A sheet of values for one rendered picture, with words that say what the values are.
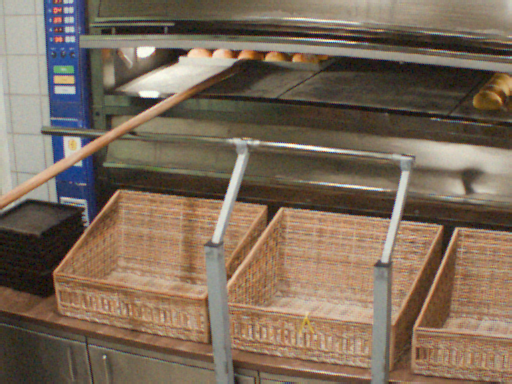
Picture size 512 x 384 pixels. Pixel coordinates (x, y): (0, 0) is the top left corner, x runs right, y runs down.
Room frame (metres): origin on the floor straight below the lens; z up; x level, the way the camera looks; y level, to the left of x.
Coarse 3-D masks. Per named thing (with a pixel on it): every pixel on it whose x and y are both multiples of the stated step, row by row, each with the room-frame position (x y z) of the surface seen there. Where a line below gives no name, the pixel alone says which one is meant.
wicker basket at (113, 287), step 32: (128, 192) 3.64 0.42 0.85; (96, 224) 3.50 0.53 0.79; (128, 224) 3.62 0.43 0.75; (160, 224) 3.57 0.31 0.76; (192, 224) 3.52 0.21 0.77; (256, 224) 3.35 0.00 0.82; (96, 256) 3.49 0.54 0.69; (128, 256) 3.59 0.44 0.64; (160, 256) 3.54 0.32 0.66; (192, 256) 3.49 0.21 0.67; (224, 256) 3.45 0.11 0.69; (64, 288) 3.23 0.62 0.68; (96, 288) 3.18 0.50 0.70; (128, 288) 3.12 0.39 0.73; (160, 288) 3.42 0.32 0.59; (192, 288) 3.42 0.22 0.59; (96, 320) 3.18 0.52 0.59; (128, 320) 3.13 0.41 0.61; (160, 320) 3.08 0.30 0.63; (192, 320) 3.04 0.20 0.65
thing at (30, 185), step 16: (208, 80) 3.69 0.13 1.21; (176, 96) 3.50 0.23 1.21; (144, 112) 3.33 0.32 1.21; (160, 112) 3.39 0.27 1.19; (128, 128) 3.21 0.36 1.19; (96, 144) 3.05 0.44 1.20; (64, 160) 2.91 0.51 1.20; (80, 160) 2.97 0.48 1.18; (48, 176) 2.81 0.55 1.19; (16, 192) 2.68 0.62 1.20; (0, 208) 2.60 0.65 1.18
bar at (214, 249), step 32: (64, 128) 3.35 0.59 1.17; (96, 128) 3.31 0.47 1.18; (384, 160) 2.90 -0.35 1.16; (224, 224) 2.93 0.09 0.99; (384, 256) 2.70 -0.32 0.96; (224, 288) 2.89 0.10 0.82; (384, 288) 2.66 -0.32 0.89; (224, 320) 2.87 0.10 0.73; (384, 320) 2.66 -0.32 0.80; (224, 352) 2.87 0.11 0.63; (384, 352) 2.66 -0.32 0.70
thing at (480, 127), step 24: (120, 96) 3.69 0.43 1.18; (144, 96) 3.65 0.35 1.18; (168, 96) 3.62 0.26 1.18; (192, 96) 3.59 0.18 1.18; (216, 96) 3.57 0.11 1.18; (240, 96) 3.55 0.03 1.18; (336, 120) 3.36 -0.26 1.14; (360, 120) 3.32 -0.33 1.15; (384, 120) 3.29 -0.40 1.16; (408, 120) 3.25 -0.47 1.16; (432, 120) 3.22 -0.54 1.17; (456, 120) 3.19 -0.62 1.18; (480, 120) 3.19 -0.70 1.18
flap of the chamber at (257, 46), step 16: (208, 48) 3.37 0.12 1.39; (224, 48) 3.35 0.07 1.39; (240, 48) 3.32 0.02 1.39; (256, 48) 3.30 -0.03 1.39; (272, 48) 3.28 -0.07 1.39; (288, 48) 3.26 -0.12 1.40; (304, 48) 3.24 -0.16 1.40; (320, 48) 3.22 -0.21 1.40; (336, 48) 3.19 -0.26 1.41; (448, 64) 3.04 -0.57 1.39; (464, 64) 3.02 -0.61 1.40; (480, 64) 3.00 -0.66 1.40; (496, 64) 2.98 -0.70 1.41
